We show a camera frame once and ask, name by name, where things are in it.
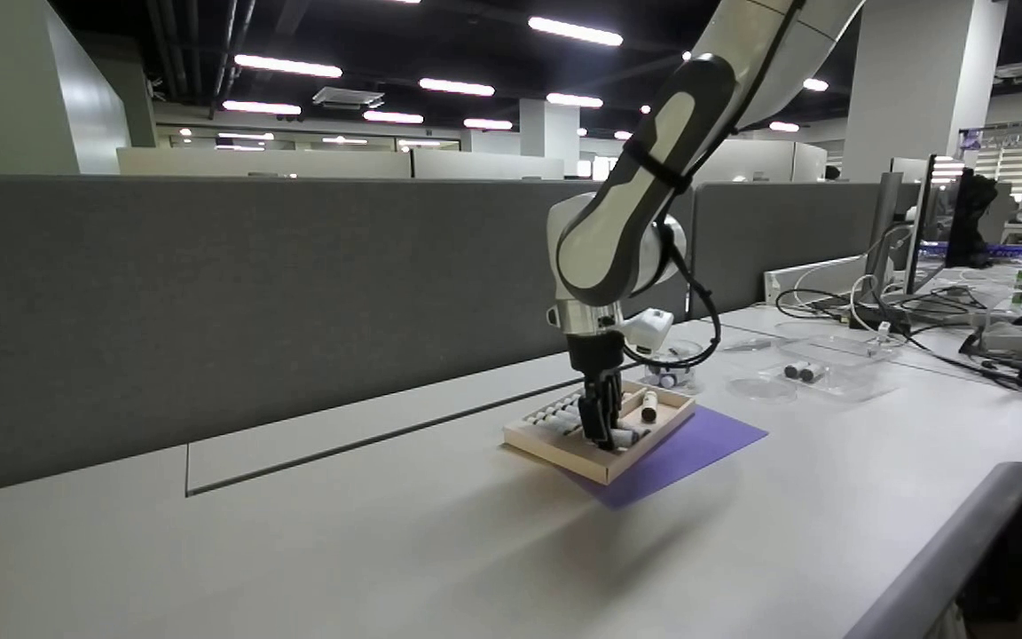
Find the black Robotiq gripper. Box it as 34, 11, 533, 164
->
564, 332, 632, 456

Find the wooden compartment tray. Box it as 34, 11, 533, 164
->
500, 374, 700, 491

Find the round glass bowl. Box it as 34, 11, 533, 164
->
639, 348, 707, 393

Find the purple paper mat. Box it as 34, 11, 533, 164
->
577, 405, 772, 514

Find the large clear petri dish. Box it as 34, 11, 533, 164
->
717, 367, 800, 407

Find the short grey desk partition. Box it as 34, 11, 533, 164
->
676, 182, 895, 320

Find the white cubicle panel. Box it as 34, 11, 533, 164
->
700, 135, 830, 188
409, 145, 566, 185
113, 143, 413, 182

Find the thin black monitor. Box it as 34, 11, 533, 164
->
901, 152, 940, 297

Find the long grey desk partition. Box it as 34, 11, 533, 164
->
0, 174, 700, 500

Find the ceiling air vent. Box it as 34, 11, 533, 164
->
308, 82, 385, 119

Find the black desk device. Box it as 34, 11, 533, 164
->
942, 166, 1017, 271

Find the green structural pillar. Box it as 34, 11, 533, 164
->
0, 0, 133, 182

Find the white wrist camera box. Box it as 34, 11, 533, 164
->
624, 307, 676, 360

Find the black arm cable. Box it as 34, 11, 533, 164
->
648, 216, 728, 374

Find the white cable box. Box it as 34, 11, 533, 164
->
761, 252, 877, 309

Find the tangled cable bundle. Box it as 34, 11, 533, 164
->
771, 272, 991, 346

